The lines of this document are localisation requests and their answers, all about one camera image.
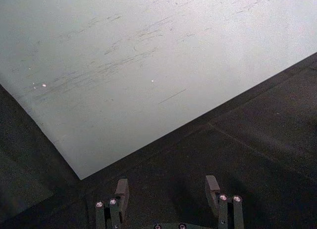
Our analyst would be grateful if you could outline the black table cloth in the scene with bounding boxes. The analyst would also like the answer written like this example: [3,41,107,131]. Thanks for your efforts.
[0,52,317,229]

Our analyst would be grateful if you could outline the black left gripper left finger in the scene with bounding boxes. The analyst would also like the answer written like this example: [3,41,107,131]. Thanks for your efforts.
[95,178,130,229]

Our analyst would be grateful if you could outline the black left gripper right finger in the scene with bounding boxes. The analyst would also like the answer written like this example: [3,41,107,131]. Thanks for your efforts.
[205,175,245,229]

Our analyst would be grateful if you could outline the plain pale wall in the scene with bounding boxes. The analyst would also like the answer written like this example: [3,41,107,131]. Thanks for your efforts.
[0,0,317,181]

